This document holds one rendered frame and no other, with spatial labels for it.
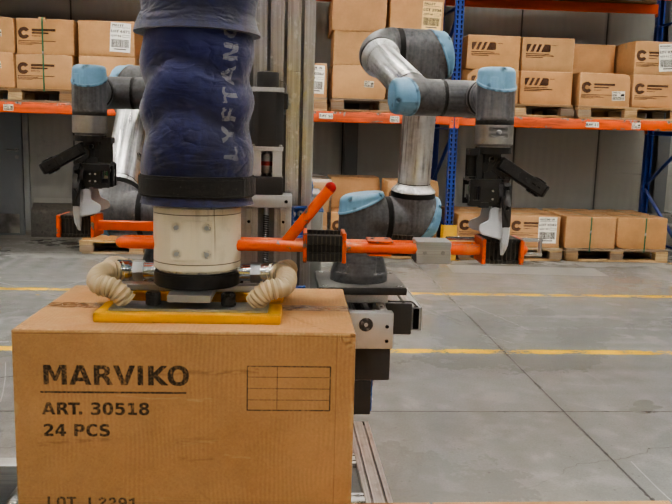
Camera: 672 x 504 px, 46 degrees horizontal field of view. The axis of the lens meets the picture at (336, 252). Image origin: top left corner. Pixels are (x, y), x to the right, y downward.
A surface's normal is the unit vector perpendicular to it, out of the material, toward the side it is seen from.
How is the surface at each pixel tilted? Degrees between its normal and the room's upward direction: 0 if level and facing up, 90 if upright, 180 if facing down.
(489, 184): 89
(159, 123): 76
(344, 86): 94
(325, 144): 90
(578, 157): 90
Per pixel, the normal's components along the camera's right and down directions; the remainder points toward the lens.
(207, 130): 0.47, -0.14
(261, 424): 0.05, 0.15
